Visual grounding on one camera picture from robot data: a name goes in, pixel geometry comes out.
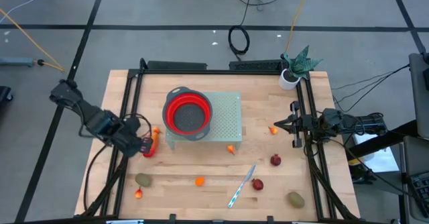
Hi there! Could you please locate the perforated black box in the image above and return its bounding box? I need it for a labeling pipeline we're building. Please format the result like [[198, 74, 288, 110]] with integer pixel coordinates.
[[229, 58, 286, 73]]

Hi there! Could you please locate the white cable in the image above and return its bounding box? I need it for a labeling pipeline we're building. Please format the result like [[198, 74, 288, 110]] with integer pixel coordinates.
[[0, 0, 58, 24]]

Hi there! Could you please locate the coiled black cable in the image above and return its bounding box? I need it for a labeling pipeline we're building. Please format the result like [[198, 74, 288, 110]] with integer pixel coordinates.
[[227, 24, 251, 61]]

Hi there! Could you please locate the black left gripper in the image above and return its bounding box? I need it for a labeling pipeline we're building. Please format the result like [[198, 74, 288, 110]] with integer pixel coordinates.
[[113, 116, 154, 158]]

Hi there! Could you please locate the snake plant in white pot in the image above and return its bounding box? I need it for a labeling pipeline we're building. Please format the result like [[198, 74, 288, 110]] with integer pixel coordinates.
[[278, 44, 323, 91]]

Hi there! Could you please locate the black caster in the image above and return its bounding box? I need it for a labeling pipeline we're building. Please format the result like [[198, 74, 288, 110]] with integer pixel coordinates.
[[0, 85, 14, 103]]

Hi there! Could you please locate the white box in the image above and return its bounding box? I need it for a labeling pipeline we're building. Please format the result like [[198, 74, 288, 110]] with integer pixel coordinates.
[[352, 132, 400, 174]]

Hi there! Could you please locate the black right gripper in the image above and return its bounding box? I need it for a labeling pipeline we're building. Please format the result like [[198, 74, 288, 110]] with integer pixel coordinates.
[[273, 100, 324, 148]]

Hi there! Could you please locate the black desk beam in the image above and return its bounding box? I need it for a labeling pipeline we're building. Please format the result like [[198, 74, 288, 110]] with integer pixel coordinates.
[[345, 119, 419, 158]]

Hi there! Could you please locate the black aluminium table frame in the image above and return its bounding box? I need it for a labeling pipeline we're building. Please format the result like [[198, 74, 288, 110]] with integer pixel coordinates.
[[80, 58, 361, 224]]

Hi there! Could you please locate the grey chair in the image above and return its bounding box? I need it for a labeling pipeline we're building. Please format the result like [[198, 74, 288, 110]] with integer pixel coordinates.
[[408, 52, 429, 139]]

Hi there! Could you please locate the red orange toy mango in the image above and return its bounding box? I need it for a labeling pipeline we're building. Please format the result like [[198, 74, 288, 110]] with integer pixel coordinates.
[[143, 131, 160, 159]]

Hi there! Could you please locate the red collapsible colander grey rim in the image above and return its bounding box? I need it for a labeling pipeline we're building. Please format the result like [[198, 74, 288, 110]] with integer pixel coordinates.
[[162, 86, 214, 142]]

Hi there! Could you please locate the grey floor bar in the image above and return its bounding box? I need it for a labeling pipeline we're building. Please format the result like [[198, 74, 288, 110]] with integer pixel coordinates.
[[0, 56, 36, 68]]

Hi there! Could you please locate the grey desk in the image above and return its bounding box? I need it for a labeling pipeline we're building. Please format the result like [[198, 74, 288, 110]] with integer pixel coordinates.
[[400, 135, 429, 223]]

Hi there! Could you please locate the black keyboard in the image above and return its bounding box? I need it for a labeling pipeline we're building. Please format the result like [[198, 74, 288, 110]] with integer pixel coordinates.
[[409, 170, 429, 207]]

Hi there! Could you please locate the brown green toy kiwi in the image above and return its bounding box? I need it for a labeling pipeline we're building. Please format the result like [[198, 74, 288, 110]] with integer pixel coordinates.
[[286, 191, 306, 209], [134, 172, 153, 188]]

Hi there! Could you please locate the yellow hanging cable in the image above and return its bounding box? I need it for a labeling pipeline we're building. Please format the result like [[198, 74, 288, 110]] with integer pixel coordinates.
[[284, 0, 312, 54]]

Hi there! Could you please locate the yellow cable with black plug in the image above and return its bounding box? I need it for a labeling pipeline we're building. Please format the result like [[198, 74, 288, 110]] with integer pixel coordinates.
[[0, 8, 65, 72]]

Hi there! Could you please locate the pale green perforated metal rack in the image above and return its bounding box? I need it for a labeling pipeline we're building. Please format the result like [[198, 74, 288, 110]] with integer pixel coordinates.
[[165, 91, 243, 150]]

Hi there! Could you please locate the thin black cable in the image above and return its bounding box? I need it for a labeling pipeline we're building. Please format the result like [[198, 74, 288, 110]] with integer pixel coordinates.
[[330, 64, 412, 113]]

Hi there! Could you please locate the plain black box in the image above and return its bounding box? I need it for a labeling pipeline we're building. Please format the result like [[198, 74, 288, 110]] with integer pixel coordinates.
[[146, 60, 208, 72]]

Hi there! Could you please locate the knife with white teal handle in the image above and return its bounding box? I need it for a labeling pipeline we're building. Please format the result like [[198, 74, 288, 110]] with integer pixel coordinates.
[[227, 164, 257, 209]]

